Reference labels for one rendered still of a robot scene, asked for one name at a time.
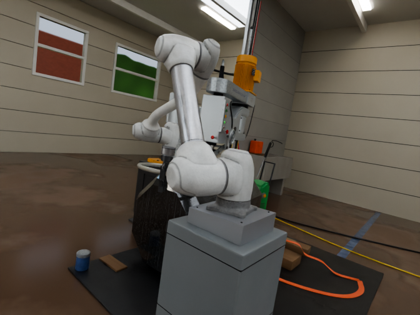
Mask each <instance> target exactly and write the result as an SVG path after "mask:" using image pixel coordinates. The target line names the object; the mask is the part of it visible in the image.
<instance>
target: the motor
mask: <svg viewBox="0 0 420 315"><path fill-rule="evenodd" d="M257 61H258V59H257V58H256V57H255V56H252V55H248V54H241V55H239V56H238V57H237V60H236V63H237V64H236V65H235V70H234V78H233V83H234V84H236V85H237V86H239V87H240V88H242V89H243V90H245V91H246V92H250V93H251V94H253V95H254V96H257V95H256V94H255V93H253V87H254V83H260V81H261V74H262V72H261V71H260V70H256V65H257Z"/></svg>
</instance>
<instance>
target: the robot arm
mask: <svg viewBox="0 0 420 315"><path fill-rule="evenodd" d="M154 53H155V55H156V57H157V59H158V60H159V61H161V62H162V63H164V65H165V67H166V69H167V71H168V72H169V74H170V75H171V77H172V86H173V91H174V99H172V100H170V101H169V102H167V103H166V104H164V105H162V106H161V107H159V108H157V109H156V110H155V111H154V112H153V113H152V114H151V115H150V116H149V118H148V119H145V120H144V121H143V122H137V123H136V124H134V125H133V126H132V135H133V136H134V137H135V138H136V139H139V140H142V141H146V142H150V143H159V144H162V148H161V154H162V155H161V161H163V164H162V166H161V170H160V175H159V180H158V181H159V187H158V192H160V193H162V192H164V191H165V187H166V181H167V183H168V184H169V187H170V188H171V189H172V190H173V191H175V192H177V193H179V194H183V195H186V196H213V195H217V197H216V202H215V203H213V204H209V205H207V206H206V209H208V210H212V211H217V212H220V213H224V214H228V215H232V216H236V217H238V218H242V219H244V218H245V217H246V216H247V215H248V214H250V213H252V212H253V211H257V209H258V207H257V206H253V205H251V194H252V191H253V183H254V163H253V159H252V157H251V155H250V154H249V152H248V151H243V150H239V149H233V148H229V149H227V150H225V151H224V152H222V154H221V157H219V158H217V157H216V156H215V154H214V152H213V150H212V148H211V146H210V145H208V144H207V143H206V142H205V141H204V134H203V127H202V123H201V116H200V112H199V104H198V97H197V93H198V92H199V91H200V90H201V88H202V87H203V86H204V84H205V83H206V81H207V80H208V79H209V77H210V75H211V74H212V73H213V71H214V69H215V67H216V64H217V63H218V59H219V54H220V45H219V43H218V42H217V41H215V40H213V39H205V40H204V41H203V42H198V41H195V40H193V39H191V38H189V37H185V36H181V35H178V34H163V35H162V36H159V37H158V38H157V41H156V43H155V47H154ZM175 109H176V111H177V120H178V124H176V123H174V122H167V123H166V124H165V126H164V127H159V124H158V121H159V120H160V119H161V118H162V117H163V116H165V115H166V114H168V113H170V112H172V111H174V110H175ZM179 134H180V138H181V146H180V147H179V149H178V150H177V151H176V146H177V144H178V141H179ZM175 151H176V157H175V158H173V156H175ZM165 173H166V176H165Z"/></svg>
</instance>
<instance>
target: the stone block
mask: <svg viewBox="0 0 420 315"><path fill-rule="evenodd" d="M158 176H159V175H157V176H156V177H155V178H154V179H153V180H152V181H151V182H150V183H149V184H148V185H147V186H146V187H145V188H144V189H143V190H142V191H141V192H140V193H139V194H138V196H137V199H136V202H135V208H134V217H133V223H132V233H133V236H134V238H135V241H136V244H137V247H138V249H139V252H140V254H141V257H142V260H143V262H145V263H146V264H148V265H150V266H151V267H152V268H154V269H155V270H157V271H159V272H160V273H161V271H162V266H163V257H164V248H165V243H166V234H167V233H166V231H167V229H168V221H169V220H170V219H174V218H180V217H183V216H188V213H189V207H191V206H197V205H200V204H204V203H210V202H213V201H215V200H216V197H217V195H213V196H186V195H183V194H179V193H178V192H175V191H173V190H172V189H171V188H170V187H169V184H168V182H166V187H165V191H164V192H158V187H159V181H158V180H159V179H158V178H157V177H158ZM261 198H262V193H261V191H260V190H259V188H258V186H257V185H256V183H255V181H254V183H253V189H252V194H251V205H253V206H257V207H258V208H260V204H261Z"/></svg>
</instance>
